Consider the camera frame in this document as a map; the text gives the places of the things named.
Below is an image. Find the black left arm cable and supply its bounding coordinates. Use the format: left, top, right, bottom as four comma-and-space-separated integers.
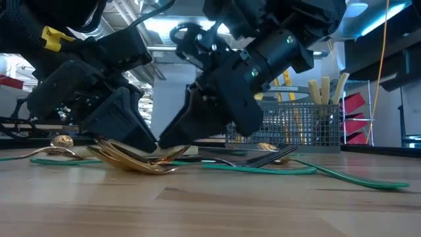
130, 0, 177, 27

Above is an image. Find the grey plastic cutlery basket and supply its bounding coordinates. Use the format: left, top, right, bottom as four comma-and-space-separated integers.
226, 85, 342, 154

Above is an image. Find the yellow step ladder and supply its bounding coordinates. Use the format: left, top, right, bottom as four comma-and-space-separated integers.
255, 69, 297, 142

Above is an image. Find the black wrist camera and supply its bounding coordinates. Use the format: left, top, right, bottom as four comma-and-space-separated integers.
169, 21, 233, 68
97, 26, 154, 72

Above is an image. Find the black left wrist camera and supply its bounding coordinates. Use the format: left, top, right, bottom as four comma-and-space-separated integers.
97, 26, 154, 72

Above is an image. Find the gold spoon green handle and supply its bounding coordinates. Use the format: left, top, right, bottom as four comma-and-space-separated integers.
30, 144, 139, 171
0, 145, 85, 163
257, 142, 410, 190
50, 134, 74, 149

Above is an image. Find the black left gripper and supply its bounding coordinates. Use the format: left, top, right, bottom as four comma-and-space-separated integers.
26, 60, 159, 154

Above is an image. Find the yellow cable tag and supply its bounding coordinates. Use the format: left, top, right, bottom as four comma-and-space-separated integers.
40, 26, 76, 53

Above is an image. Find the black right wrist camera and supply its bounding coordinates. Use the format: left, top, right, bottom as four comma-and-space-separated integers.
169, 21, 233, 68

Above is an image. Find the yellow hanging cable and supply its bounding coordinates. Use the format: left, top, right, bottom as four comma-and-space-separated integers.
365, 0, 391, 145

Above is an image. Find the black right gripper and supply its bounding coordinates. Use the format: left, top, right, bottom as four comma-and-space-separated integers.
159, 51, 264, 150

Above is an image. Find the white metal shelf rack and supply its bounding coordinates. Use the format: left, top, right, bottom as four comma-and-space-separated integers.
340, 80, 375, 146

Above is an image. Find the red storage bin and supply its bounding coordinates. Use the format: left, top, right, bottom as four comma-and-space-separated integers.
341, 113, 369, 133
341, 132, 368, 146
341, 92, 366, 115

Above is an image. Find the black framed panel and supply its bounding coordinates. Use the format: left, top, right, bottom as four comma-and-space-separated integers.
397, 78, 421, 149

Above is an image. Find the pile of gold spoons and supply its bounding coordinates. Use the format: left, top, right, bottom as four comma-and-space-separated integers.
94, 138, 318, 176

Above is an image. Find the long fluorescent ceiling light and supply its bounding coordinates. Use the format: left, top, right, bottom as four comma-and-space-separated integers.
146, 45, 325, 56

